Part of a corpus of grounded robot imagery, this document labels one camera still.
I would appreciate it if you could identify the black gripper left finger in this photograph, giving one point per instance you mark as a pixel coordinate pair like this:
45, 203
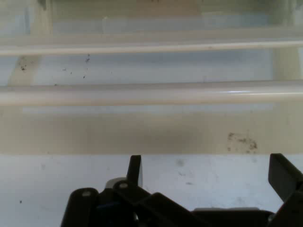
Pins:
132, 189

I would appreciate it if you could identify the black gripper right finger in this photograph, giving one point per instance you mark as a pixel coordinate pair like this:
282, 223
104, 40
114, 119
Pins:
284, 177

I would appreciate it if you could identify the white plastic dish rack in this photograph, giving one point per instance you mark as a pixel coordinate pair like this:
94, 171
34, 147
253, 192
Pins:
151, 94

